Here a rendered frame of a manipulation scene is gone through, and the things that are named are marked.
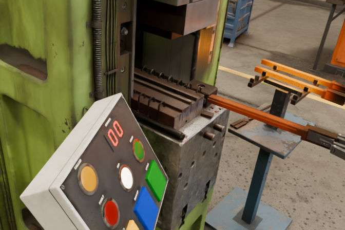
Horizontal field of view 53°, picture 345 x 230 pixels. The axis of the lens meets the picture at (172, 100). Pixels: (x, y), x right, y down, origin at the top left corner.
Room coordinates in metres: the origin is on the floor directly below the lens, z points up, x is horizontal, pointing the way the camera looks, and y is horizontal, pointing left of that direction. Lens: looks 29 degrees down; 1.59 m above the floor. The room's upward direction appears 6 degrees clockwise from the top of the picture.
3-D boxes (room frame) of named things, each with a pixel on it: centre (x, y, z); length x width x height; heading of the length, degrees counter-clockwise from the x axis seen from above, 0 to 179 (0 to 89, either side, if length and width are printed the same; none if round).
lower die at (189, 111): (1.20, 0.11, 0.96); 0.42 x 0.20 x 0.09; 58
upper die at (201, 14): (1.20, 0.11, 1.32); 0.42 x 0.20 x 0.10; 58
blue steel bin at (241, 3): (5.26, -0.39, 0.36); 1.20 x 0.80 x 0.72; 66
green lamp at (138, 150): (0.66, 0.07, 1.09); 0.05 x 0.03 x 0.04; 148
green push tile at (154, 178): (0.65, 0.02, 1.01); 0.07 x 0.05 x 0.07; 173
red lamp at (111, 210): (0.46, 0.09, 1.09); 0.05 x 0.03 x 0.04; 148
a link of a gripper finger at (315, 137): (0.87, -0.45, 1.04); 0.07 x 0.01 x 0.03; 58
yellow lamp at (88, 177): (0.46, 0.14, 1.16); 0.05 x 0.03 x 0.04; 148
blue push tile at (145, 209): (0.55, 0.04, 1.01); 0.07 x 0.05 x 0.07; 173
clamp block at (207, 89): (1.27, -0.11, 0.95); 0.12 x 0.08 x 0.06; 58
